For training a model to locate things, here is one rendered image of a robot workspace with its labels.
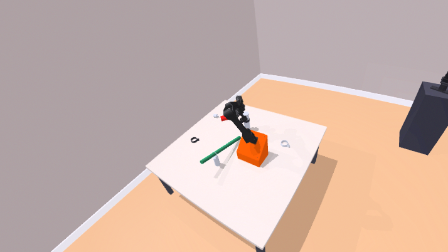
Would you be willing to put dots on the green cylindrical pole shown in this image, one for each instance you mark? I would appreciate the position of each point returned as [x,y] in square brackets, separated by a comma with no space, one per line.
[207,158]

